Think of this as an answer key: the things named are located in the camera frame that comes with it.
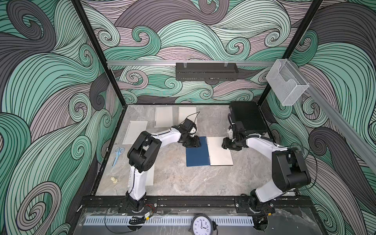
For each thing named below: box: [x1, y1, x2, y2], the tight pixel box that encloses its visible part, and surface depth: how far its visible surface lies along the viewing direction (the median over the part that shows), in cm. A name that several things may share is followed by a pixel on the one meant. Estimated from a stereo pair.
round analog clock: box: [190, 213, 214, 235], surface depth 67 cm
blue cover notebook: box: [185, 136, 234, 167], surface depth 92 cm
